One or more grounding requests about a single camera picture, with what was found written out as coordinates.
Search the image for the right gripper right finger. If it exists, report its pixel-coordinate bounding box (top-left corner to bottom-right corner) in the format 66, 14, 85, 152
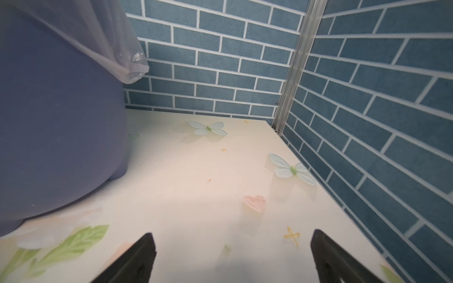
310, 229, 383, 283

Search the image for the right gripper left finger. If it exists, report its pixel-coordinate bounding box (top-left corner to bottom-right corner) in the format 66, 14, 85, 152
92, 233, 157, 283

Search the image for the purple trash bin with bag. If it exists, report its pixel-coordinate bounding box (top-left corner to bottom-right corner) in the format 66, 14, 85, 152
1, 1, 149, 235

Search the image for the aluminium corner post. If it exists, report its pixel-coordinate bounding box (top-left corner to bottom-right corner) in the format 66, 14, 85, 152
272, 0, 328, 136

